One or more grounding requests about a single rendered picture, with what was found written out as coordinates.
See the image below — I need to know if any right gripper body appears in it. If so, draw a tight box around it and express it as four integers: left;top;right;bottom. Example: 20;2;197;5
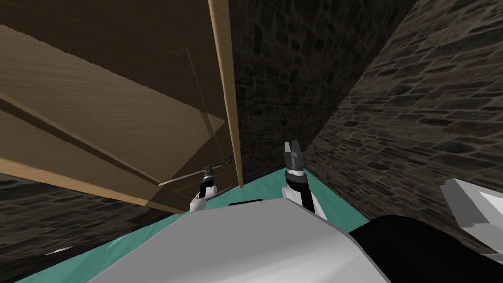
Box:
283;151;306;171

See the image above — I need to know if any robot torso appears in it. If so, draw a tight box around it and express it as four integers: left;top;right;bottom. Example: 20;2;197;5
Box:
88;198;391;283

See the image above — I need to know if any brown wooden door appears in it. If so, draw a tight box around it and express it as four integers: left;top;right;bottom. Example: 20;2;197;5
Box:
0;0;245;215

